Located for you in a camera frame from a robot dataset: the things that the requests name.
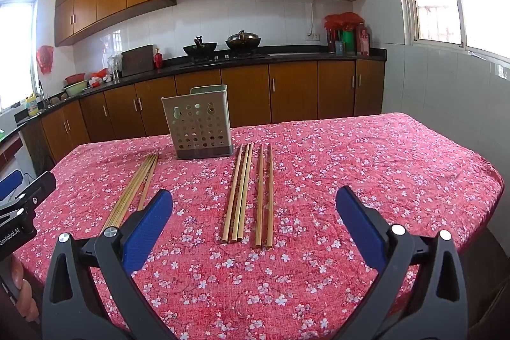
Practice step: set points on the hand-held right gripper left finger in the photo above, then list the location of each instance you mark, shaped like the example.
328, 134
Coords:
147, 228

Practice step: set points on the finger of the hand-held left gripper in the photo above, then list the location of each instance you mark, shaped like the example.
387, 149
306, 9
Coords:
40, 186
10, 184

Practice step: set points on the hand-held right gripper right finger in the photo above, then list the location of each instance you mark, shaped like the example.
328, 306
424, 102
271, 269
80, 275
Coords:
360, 224

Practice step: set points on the grey perforated utensil holder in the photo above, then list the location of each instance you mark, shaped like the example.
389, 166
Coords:
199, 125

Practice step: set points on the person's left hand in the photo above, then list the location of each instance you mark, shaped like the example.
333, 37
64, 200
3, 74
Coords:
28, 300

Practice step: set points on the red floral tablecloth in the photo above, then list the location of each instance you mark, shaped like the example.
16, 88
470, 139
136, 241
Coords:
318, 184

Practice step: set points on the yellow detergent bottle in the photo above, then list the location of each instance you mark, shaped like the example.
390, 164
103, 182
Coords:
32, 105

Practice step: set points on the metal faucet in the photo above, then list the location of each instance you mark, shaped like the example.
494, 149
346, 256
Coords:
43, 95

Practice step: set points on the green basin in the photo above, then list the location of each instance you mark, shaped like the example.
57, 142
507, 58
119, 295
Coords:
75, 89

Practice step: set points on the red basin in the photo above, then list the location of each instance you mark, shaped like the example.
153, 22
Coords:
75, 78

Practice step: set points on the red plastic bag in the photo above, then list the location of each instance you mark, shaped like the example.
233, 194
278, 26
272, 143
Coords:
45, 59

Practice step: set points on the small window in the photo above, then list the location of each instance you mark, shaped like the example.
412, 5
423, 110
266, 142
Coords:
16, 53

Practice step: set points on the glass jar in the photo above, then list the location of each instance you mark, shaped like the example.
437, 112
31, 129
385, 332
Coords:
114, 67

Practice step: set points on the dark wooden cutting board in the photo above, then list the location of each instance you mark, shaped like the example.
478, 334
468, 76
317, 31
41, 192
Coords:
137, 61

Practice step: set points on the brown base cabinets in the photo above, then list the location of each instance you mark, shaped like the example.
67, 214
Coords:
247, 93

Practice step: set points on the black kitchen countertop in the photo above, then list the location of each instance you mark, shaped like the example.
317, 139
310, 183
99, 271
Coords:
299, 55

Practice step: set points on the green container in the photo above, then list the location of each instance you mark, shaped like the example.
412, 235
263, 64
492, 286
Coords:
348, 42

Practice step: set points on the red box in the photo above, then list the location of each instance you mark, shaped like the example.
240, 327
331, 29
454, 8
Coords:
363, 41

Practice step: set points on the dark red bottle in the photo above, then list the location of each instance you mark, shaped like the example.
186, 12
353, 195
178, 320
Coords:
332, 41

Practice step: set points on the black gas stove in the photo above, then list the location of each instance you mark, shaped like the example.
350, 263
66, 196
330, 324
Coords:
223, 57

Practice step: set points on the black wok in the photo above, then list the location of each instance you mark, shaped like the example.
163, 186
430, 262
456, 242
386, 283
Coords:
201, 48

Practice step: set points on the black pot with lid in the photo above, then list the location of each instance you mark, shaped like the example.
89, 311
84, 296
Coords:
243, 42

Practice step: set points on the white wall socket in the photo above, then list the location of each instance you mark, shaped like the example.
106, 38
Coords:
312, 36

